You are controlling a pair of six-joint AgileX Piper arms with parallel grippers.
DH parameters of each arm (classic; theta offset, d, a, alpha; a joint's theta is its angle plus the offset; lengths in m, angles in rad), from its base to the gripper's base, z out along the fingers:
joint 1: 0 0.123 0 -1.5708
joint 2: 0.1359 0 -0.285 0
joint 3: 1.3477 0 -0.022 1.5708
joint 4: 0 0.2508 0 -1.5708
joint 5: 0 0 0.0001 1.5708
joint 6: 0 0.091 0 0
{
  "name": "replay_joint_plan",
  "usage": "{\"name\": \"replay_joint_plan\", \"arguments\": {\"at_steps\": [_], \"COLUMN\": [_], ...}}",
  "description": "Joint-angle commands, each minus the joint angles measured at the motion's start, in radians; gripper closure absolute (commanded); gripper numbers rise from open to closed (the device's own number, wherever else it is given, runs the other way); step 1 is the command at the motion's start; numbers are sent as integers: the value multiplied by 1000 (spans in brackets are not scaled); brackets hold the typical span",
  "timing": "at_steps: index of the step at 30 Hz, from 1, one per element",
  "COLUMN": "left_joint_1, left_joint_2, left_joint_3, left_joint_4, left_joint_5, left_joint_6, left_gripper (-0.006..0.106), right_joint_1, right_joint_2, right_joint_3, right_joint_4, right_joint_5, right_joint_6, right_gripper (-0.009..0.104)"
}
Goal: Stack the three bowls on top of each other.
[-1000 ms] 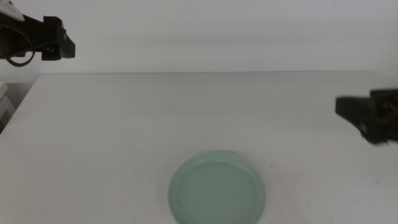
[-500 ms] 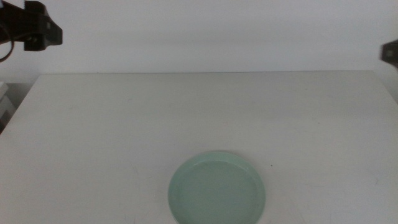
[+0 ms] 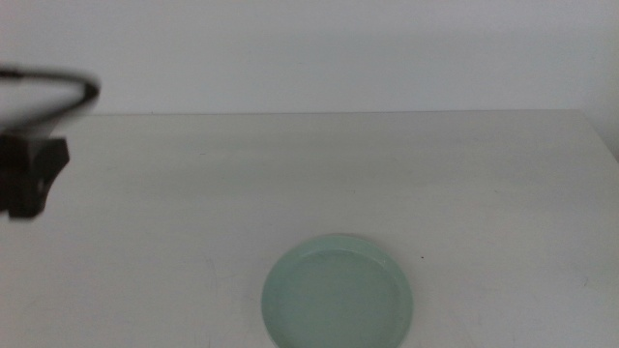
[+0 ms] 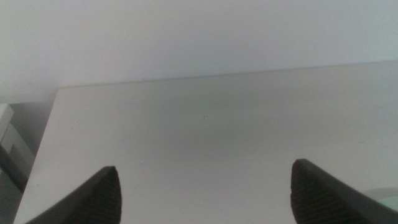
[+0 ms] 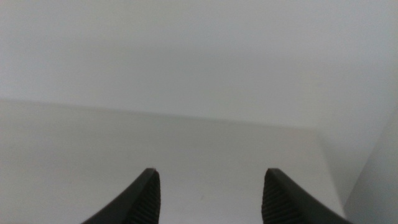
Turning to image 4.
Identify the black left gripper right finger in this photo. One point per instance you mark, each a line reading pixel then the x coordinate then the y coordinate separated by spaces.
pixel 323 199

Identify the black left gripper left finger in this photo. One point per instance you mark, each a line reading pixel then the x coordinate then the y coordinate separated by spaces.
pixel 96 202

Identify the pale green shallow bowl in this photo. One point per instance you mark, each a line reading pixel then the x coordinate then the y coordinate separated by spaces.
pixel 388 200

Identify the white shelf unit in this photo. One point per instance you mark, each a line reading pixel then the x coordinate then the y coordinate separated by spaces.
pixel 12 146

